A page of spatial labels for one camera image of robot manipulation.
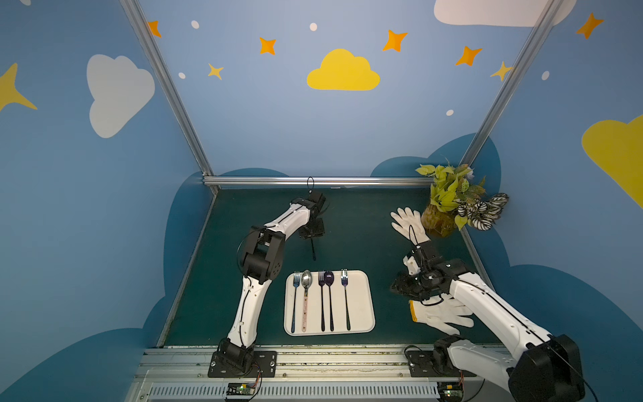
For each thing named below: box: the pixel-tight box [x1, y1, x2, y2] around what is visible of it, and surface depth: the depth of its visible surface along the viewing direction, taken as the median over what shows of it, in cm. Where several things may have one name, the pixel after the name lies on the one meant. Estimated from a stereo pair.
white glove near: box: [408, 293, 475, 336], surface depth 84 cm
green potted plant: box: [415, 163, 486, 238], surface depth 97 cm
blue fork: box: [290, 271, 301, 334], surface depth 91 cm
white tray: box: [282, 269, 376, 337], surface depth 88 cm
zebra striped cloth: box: [457, 192, 510, 231], surface depth 86 cm
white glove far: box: [390, 206, 431, 246], surface depth 113 cm
